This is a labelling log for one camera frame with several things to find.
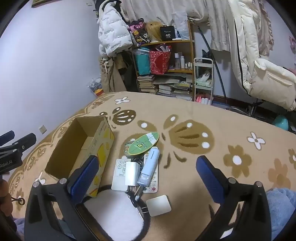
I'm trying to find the small white square charger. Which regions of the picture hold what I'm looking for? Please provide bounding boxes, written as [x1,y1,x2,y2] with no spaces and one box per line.
[139,195,171,217]

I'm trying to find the white remote coloured buttons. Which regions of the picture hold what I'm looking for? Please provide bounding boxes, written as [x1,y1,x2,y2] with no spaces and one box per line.
[142,154,159,193]

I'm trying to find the blond wig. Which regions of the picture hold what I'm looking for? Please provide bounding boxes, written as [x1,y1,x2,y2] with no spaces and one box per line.
[145,21,162,43]

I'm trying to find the dark curved pole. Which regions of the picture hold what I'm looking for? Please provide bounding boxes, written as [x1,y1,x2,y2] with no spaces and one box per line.
[196,24,226,98]

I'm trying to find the light blue cylinder device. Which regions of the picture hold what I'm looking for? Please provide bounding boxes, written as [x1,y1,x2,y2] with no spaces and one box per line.
[137,148,160,186]

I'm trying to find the teal bag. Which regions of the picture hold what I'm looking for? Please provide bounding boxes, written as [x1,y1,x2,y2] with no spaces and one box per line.
[134,47,151,76]

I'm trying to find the white puffer jacket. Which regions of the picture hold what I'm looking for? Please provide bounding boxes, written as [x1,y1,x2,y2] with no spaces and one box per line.
[97,0,133,57]

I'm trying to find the pale pink ruffled garment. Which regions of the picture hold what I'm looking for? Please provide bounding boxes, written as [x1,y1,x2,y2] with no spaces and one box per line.
[259,0,274,56]

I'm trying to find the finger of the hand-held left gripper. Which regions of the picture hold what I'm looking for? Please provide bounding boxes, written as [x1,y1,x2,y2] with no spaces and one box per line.
[0,130,15,146]
[10,133,37,151]

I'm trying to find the beige butterfly printed blanket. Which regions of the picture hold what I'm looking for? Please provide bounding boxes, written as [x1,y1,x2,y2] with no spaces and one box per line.
[8,91,296,241]

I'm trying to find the stack of books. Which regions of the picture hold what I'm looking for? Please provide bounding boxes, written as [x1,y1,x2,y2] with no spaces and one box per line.
[137,75,156,93]
[154,76,193,101]

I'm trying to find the white remote grey buttons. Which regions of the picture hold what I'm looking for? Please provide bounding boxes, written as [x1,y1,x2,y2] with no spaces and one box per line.
[111,158,132,192]

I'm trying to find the wooden shelf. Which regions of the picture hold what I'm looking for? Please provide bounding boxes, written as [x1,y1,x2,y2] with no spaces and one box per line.
[131,21,196,101]

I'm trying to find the black box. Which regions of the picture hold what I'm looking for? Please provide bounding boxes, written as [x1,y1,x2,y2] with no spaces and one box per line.
[160,26,176,41]

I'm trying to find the blue fleece clothing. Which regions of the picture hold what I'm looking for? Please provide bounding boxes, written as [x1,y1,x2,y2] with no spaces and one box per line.
[266,188,296,241]

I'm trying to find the red patterned bag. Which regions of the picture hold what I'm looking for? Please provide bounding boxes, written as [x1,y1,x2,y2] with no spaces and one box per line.
[149,45,171,75]

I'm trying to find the dark hanging clothes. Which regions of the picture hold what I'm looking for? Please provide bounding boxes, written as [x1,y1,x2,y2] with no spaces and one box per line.
[116,50,137,92]

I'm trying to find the round printed tin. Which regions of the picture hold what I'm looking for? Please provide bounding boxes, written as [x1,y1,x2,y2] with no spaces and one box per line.
[124,140,139,159]

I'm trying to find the beige hanging coat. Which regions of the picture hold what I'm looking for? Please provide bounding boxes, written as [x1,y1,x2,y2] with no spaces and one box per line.
[99,56,127,93]

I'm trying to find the person's left hand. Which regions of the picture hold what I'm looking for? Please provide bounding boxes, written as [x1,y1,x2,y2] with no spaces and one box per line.
[0,179,14,217]

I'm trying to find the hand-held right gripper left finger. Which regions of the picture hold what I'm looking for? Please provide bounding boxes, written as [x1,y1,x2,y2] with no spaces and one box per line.
[24,155,100,241]

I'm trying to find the large white charger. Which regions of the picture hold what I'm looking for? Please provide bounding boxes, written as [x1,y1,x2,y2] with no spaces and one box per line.
[125,161,142,186]

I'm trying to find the black metal stand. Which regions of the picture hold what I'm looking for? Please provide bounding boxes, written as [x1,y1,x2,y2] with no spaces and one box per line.
[225,97,266,118]

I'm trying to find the teal round lamp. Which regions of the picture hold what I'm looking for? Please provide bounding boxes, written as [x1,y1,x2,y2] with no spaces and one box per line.
[272,115,289,131]

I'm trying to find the plastic bag of colourful things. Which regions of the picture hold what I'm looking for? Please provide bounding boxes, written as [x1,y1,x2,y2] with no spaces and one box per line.
[87,77,103,98]

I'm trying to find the cardboard box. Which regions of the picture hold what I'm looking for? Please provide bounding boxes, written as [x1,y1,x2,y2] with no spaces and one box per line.
[44,115,115,198]

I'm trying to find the black pink printed bag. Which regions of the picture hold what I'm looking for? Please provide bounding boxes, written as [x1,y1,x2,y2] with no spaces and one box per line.
[128,20,148,45]

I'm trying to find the cream long coat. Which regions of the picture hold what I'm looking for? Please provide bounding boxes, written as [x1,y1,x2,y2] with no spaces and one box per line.
[228,0,296,112]

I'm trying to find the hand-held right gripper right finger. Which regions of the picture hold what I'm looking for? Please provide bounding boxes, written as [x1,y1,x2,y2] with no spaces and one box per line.
[196,155,272,241]

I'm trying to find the white trolley cart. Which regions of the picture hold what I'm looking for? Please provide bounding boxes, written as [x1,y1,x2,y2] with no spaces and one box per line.
[193,57,214,106]

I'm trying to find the cream hanging cloth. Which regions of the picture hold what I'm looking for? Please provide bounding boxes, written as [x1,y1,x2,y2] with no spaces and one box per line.
[121,0,232,51]

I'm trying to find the clear plastic bag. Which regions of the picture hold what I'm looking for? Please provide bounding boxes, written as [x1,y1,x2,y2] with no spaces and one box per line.
[172,11,191,40]

